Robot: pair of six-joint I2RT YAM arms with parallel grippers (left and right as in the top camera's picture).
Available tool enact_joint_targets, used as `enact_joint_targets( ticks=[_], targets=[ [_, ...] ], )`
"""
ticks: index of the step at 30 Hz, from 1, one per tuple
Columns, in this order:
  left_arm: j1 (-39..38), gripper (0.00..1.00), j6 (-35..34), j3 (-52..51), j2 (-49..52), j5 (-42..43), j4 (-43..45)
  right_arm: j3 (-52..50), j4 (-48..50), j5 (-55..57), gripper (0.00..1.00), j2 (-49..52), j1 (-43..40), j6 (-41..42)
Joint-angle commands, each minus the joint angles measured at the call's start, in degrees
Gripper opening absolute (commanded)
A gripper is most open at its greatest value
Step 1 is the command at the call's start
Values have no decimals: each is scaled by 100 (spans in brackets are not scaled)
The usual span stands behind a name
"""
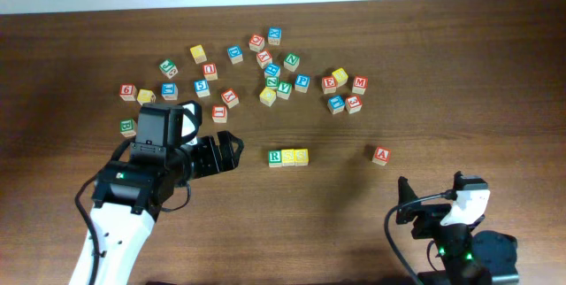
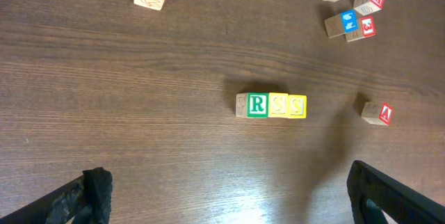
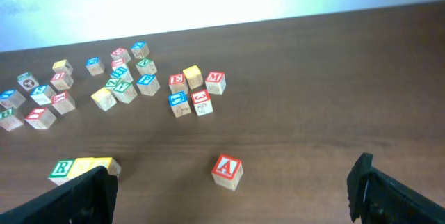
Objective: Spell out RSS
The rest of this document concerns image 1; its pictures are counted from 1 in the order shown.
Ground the yellow S wooden block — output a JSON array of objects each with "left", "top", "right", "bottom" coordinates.
[{"left": 281, "top": 149, "right": 295, "bottom": 166}]

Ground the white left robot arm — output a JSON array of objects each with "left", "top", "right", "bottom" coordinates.
[{"left": 69, "top": 131, "right": 244, "bottom": 284}]

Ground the green B left block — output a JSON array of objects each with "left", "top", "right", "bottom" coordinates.
[{"left": 119, "top": 119, "right": 137, "bottom": 137}]

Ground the blue P wooden block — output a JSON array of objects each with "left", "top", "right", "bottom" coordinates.
[{"left": 294, "top": 74, "right": 310, "bottom": 93}]

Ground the red I wooden block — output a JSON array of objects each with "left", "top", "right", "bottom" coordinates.
[{"left": 211, "top": 105, "right": 228, "bottom": 123}]

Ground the green R wooden block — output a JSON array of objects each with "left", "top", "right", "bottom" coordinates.
[{"left": 268, "top": 150, "right": 282, "bottom": 167}]

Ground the red 3 wooden block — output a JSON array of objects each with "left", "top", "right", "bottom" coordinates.
[{"left": 345, "top": 96, "right": 363, "bottom": 114}]

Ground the red M wooden block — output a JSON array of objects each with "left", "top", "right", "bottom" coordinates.
[{"left": 352, "top": 76, "right": 368, "bottom": 95}]

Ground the blue I wooden block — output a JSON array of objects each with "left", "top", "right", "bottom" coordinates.
[{"left": 161, "top": 83, "right": 179, "bottom": 101}]

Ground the green N wooden block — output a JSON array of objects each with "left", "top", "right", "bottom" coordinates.
[{"left": 284, "top": 53, "right": 300, "bottom": 72}]

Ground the red Q wooden block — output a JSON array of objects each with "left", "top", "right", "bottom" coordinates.
[{"left": 249, "top": 34, "right": 265, "bottom": 52}]

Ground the blue E wooden block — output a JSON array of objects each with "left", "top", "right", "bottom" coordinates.
[{"left": 327, "top": 96, "right": 345, "bottom": 114}]

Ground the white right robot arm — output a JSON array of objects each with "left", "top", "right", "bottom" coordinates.
[{"left": 384, "top": 172, "right": 520, "bottom": 285}]

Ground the yellow W wooden block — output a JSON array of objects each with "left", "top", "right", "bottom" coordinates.
[{"left": 136, "top": 89, "right": 157, "bottom": 105}]

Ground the yellow top wooden block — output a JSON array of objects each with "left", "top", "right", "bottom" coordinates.
[{"left": 189, "top": 44, "right": 207, "bottom": 64}]

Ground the green V wooden block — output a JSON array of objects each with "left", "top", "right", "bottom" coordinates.
[{"left": 277, "top": 81, "right": 293, "bottom": 100}]

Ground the red K wooden block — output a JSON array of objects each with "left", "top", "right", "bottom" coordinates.
[{"left": 221, "top": 89, "right": 240, "bottom": 109}]

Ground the green Z wooden block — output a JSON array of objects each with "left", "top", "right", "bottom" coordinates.
[{"left": 265, "top": 76, "right": 279, "bottom": 90}]

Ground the red 6 wooden block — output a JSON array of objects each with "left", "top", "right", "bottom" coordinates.
[{"left": 119, "top": 83, "right": 138, "bottom": 102}]

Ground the red E wooden block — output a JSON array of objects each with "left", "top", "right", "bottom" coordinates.
[{"left": 321, "top": 76, "right": 337, "bottom": 94}]

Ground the blue D wooden block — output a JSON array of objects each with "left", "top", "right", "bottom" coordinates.
[{"left": 227, "top": 45, "right": 243, "bottom": 65}]

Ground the red A wooden block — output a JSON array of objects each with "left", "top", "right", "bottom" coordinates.
[{"left": 372, "top": 147, "right": 391, "bottom": 166}]

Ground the red U wooden block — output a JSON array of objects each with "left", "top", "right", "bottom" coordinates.
[{"left": 203, "top": 63, "right": 218, "bottom": 81}]

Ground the yellow C wooden block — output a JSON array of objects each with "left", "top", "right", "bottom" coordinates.
[{"left": 259, "top": 87, "right": 277, "bottom": 107}]

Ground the green J wooden block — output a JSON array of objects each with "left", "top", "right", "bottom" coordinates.
[{"left": 158, "top": 58, "right": 179, "bottom": 79}]

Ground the blue X wooden block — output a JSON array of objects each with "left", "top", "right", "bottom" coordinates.
[{"left": 267, "top": 27, "right": 282, "bottom": 45}]

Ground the blue H wooden block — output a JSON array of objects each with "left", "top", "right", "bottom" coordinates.
[{"left": 264, "top": 64, "right": 281, "bottom": 78}]

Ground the blue 5 wooden block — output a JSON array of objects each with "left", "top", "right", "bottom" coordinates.
[{"left": 194, "top": 80, "right": 210, "bottom": 97}]

